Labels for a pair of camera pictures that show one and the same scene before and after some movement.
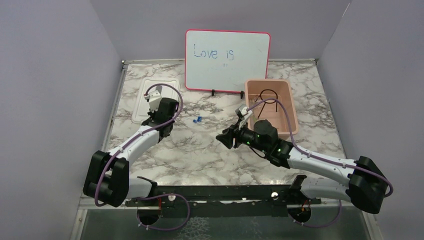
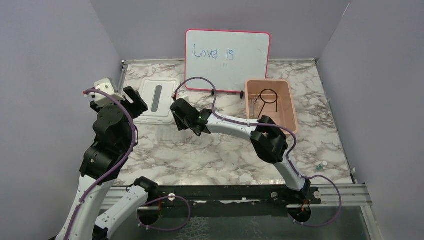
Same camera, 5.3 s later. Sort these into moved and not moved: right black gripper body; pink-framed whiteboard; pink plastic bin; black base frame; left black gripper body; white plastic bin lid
Moved: left black gripper body; right black gripper body
Not moved: pink plastic bin; black base frame; pink-framed whiteboard; white plastic bin lid
